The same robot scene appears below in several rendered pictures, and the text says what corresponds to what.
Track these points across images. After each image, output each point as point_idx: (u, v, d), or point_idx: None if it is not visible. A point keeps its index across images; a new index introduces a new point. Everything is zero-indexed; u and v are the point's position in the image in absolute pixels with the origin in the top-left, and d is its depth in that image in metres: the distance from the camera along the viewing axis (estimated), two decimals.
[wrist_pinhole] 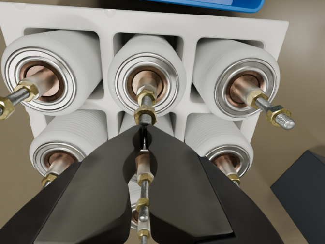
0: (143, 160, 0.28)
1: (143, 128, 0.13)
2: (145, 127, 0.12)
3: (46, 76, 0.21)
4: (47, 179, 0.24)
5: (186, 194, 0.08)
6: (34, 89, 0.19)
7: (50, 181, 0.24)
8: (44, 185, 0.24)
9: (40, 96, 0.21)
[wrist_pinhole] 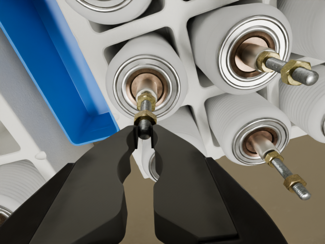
0: (243, 61, 0.21)
1: (137, 128, 0.13)
2: (151, 127, 0.12)
3: None
4: (269, 164, 0.23)
5: (191, 194, 0.08)
6: None
7: (271, 161, 0.23)
8: (274, 167, 0.23)
9: None
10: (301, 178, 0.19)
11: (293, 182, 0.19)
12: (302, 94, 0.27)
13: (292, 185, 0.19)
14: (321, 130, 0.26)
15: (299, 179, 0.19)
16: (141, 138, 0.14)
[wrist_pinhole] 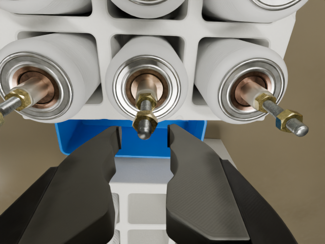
0: None
1: (120, 128, 0.13)
2: (168, 126, 0.12)
3: (243, 99, 0.22)
4: None
5: (204, 195, 0.07)
6: (256, 105, 0.20)
7: None
8: None
9: (257, 87, 0.20)
10: None
11: None
12: None
13: None
14: None
15: None
16: (145, 138, 0.14)
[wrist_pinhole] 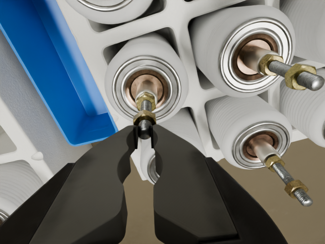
0: (245, 64, 0.20)
1: (137, 128, 0.13)
2: (151, 127, 0.12)
3: None
4: (270, 168, 0.23)
5: (191, 194, 0.08)
6: None
7: (272, 166, 0.22)
8: (275, 171, 0.22)
9: None
10: (302, 184, 0.19)
11: (294, 188, 0.19)
12: (304, 98, 0.27)
13: (294, 190, 0.19)
14: (323, 135, 0.26)
15: (301, 185, 0.19)
16: (146, 130, 0.13)
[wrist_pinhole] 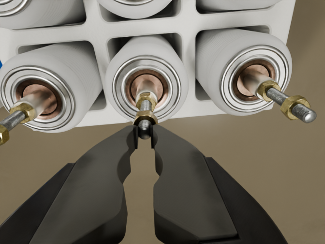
0: None
1: (137, 128, 0.13)
2: (151, 127, 0.12)
3: (27, 95, 0.21)
4: (138, 106, 0.18)
5: (191, 194, 0.08)
6: (16, 105, 0.18)
7: (140, 103, 0.18)
8: (142, 110, 0.18)
9: (39, 102, 0.20)
10: (149, 114, 0.14)
11: (138, 117, 0.14)
12: (212, 50, 0.23)
13: (138, 121, 0.14)
14: (220, 91, 0.22)
15: (146, 114, 0.14)
16: None
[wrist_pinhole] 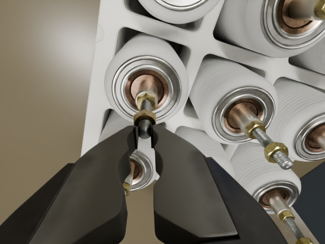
0: (246, 109, 0.23)
1: (137, 128, 0.13)
2: (151, 126, 0.12)
3: None
4: (139, 109, 0.18)
5: (191, 194, 0.08)
6: None
7: (140, 105, 0.18)
8: None
9: None
10: (143, 113, 0.14)
11: (135, 119, 0.14)
12: None
13: (137, 123, 0.15)
14: None
15: (141, 114, 0.14)
16: None
